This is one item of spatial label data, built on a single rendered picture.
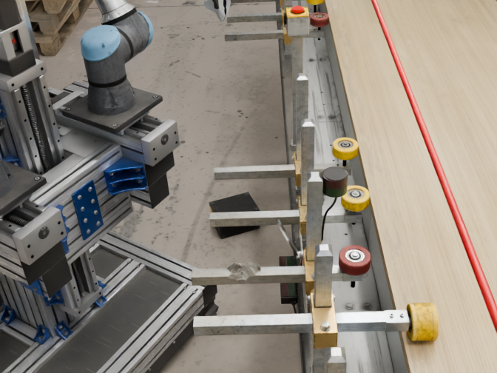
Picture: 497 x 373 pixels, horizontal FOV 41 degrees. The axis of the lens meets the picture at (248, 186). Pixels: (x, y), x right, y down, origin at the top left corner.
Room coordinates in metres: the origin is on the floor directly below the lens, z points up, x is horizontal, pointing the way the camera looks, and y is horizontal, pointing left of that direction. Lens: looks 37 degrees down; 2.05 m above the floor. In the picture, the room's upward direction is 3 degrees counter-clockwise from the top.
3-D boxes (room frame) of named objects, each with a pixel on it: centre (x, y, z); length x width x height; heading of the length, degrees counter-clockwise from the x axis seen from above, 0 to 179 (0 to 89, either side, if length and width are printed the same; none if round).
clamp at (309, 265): (1.22, -0.16, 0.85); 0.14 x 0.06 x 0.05; 178
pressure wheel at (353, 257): (1.20, -0.26, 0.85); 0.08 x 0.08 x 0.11
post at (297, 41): (2.01, -0.19, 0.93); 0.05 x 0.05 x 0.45; 88
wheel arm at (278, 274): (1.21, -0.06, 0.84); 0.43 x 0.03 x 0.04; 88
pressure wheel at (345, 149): (1.70, -0.31, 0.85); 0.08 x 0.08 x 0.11
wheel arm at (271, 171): (1.71, -0.11, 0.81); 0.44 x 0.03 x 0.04; 88
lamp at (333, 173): (1.24, -0.20, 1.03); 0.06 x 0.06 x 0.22; 88
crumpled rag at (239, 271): (1.21, 0.02, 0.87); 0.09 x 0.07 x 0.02; 88
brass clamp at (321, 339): (0.97, -0.15, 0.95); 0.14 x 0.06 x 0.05; 178
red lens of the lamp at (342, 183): (1.24, -0.20, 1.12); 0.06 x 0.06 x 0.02
